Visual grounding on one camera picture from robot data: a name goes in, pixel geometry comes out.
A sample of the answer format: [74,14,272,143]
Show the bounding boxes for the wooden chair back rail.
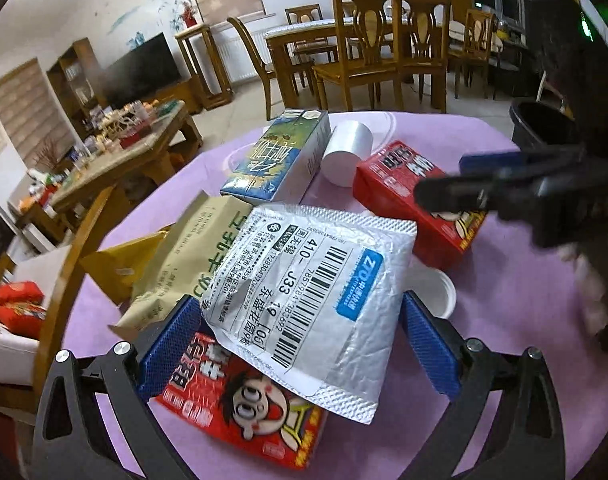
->
[33,184,133,400]

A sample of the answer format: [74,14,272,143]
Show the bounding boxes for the far side wooden chair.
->
[226,15,315,122]

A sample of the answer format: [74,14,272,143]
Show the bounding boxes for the white sofa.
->
[0,246,70,386]

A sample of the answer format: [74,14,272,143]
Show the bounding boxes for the wooden dining chair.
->
[313,0,404,112]
[400,0,452,113]

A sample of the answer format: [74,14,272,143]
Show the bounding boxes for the tall wooden plant stand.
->
[175,24,234,110]

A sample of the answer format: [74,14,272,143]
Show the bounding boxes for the near wooden dining chair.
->
[313,0,404,112]

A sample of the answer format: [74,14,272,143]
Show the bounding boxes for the white plastic lid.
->
[406,261,457,320]

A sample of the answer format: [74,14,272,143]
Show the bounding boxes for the yellow snack wrapper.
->
[80,228,168,306]

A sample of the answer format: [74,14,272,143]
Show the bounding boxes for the red cushion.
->
[0,281,46,339]

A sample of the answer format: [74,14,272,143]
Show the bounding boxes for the blue green drink carton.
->
[220,108,331,206]

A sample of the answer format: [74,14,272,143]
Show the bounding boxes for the beige paper food bag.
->
[110,192,252,341]

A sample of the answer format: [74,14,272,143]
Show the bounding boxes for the wooden bookshelf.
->
[47,38,108,140]

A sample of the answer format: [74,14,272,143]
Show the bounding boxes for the wooden dining table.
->
[262,16,451,111]

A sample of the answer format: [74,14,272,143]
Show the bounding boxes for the red cartoon snack box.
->
[156,332,327,470]

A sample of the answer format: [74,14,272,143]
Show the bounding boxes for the black trash bin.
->
[509,100,583,151]

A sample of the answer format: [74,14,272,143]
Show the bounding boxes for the white paper cup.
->
[320,120,374,188]

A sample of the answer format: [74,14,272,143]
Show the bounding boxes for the silver courier mailer bag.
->
[202,204,418,425]

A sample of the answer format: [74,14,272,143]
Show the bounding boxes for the wooden TV cabinet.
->
[139,78,204,115]

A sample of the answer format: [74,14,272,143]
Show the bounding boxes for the red cartoon milk carton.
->
[352,140,486,271]

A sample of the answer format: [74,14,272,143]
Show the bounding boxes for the right hand white glove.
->
[558,237,608,336]

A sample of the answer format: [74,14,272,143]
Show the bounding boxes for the wooden coffee table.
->
[49,101,203,214]

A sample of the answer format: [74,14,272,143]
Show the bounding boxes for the black flat television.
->
[103,34,182,108]

